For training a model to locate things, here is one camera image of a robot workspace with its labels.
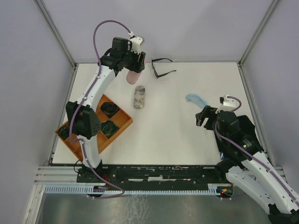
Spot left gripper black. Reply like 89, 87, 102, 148
122, 46, 146, 74

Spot light blue cleaning cloth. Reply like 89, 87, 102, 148
185, 94, 208, 109

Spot pink glasses case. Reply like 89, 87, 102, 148
126, 61, 146, 84

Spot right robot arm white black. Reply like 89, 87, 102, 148
195, 105, 299, 224

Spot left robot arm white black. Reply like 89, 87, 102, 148
66, 35, 146, 182

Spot rolled black tie upper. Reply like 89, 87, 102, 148
100, 102, 118, 116

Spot rolled black tie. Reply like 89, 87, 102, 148
58, 126, 70, 140
100, 102, 118, 116

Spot orange wooden divided tray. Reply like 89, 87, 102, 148
55, 95, 133, 161

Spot rolled dark green tie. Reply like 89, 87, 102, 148
100, 120, 119, 138

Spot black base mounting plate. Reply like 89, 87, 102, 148
76, 164, 243, 190

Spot rolled black tie lower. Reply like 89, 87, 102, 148
58, 126, 70, 140

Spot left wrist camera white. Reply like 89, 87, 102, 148
129, 32, 145, 54

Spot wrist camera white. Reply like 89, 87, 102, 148
129, 32, 145, 54
218, 95, 242, 112

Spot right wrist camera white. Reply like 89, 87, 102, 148
218, 95, 242, 112

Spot black frame eyeglasses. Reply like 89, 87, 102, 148
151, 57, 177, 79

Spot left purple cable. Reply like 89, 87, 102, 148
69, 20, 135, 200

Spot purple cable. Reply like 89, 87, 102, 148
69, 20, 135, 200
214, 95, 299, 203

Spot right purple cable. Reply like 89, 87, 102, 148
214, 95, 299, 203

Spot right aluminium frame post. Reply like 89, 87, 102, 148
238, 0, 281, 67

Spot aluminium frame post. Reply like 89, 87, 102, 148
238, 0, 281, 67
33, 0, 76, 68

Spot left aluminium frame post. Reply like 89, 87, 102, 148
33, 0, 76, 68

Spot aluminium front rail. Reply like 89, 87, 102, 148
34, 166, 77, 185

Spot white slotted cable duct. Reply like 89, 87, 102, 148
44, 182, 220, 196

